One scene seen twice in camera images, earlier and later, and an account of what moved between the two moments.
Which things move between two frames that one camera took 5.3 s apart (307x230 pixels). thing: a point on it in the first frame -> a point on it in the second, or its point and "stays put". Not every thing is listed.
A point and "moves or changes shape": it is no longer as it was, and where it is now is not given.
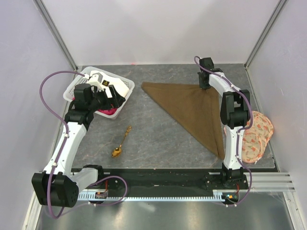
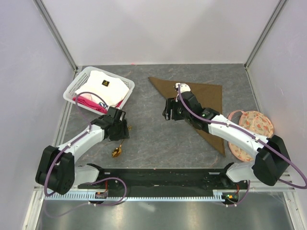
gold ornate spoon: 117,151 stays put
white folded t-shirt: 121,87 stays put
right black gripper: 202,86 -> 171,103
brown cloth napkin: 196,110 moves or changes shape
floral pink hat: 255,138 stays put
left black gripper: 112,102 -> 124,132
